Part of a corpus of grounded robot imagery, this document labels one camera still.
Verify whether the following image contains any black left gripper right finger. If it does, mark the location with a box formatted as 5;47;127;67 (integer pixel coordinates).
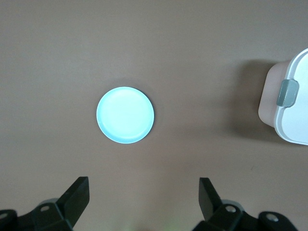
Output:
193;177;297;231

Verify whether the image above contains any brown table mat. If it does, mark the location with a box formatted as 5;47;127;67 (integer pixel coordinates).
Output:
0;0;308;231

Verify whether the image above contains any pink box with white lid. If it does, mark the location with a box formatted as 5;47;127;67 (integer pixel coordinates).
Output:
258;47;308;146

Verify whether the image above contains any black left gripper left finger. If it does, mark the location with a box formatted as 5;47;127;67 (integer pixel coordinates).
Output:
0;177;91;231

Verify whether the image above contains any blue round plate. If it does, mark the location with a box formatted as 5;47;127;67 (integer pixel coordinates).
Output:
96;87;155;144

